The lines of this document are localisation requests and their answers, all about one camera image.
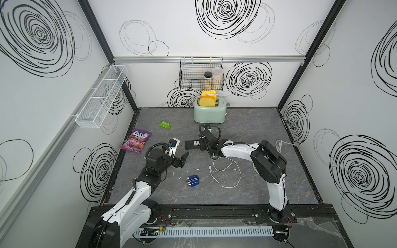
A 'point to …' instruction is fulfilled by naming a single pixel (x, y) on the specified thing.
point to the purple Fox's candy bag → (136, 140)
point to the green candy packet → (165, 124)
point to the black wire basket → (192, 72)
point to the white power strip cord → (278, 144)
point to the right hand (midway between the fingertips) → (203, 141)
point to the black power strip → (192, 144)
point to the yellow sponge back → (209, 92)
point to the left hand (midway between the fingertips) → (180, 148)
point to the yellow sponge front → (207, 101)
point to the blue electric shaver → (193, 181)
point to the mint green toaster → (210, 114)
